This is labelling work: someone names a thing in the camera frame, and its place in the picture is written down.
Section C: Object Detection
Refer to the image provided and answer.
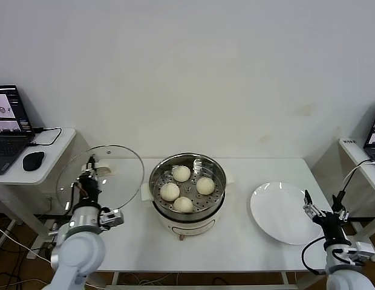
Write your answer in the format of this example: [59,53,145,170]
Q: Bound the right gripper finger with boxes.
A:
[335,210,351,224]
[302,189,325,219]

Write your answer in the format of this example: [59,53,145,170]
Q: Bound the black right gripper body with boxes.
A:
[313,213,350,248]

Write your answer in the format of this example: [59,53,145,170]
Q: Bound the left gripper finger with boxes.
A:
[83,154,97,179]

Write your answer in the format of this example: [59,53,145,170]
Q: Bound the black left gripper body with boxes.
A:
[77,176,102,205]

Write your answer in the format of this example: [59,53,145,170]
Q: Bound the glass lid with cream handle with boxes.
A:
[56,144,145,211]

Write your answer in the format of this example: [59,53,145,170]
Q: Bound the white steamed baozi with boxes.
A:
[160,182,180,202]
[195,177,216,196]
[171,165,191,182]
[172,196,194,213]

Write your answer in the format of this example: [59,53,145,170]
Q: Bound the stainless steel steamer pot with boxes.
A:
[141,153,236,214]

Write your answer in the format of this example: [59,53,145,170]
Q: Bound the white round plate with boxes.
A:
[250,181,324,245]

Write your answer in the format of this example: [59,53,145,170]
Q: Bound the white side table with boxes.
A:
[338,137,375,262]
[0,127,77,260]

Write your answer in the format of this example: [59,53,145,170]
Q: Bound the black computer mouse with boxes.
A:
[22,151,45,172]

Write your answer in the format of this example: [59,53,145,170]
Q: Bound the open black laptop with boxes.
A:
[0,84,36,176]
[363,102,375,164]

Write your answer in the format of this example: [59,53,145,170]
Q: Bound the cream electric cooker base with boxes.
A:
[146,193,227,242]

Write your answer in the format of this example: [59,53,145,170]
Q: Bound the black cable with adapter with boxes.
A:
[332,163,370,213]

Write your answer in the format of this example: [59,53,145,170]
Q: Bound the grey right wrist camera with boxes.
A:
[353,240,375,262]

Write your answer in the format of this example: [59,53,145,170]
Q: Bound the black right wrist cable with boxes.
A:
[301,237,329,275]

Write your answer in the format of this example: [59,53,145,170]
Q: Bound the white cable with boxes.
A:
[343,159,375,188]

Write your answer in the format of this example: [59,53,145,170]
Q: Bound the black laptop charger cable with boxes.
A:
[26,126,63,148]

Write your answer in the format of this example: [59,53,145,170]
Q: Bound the white table leg frame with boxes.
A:
[102,271,327,290]

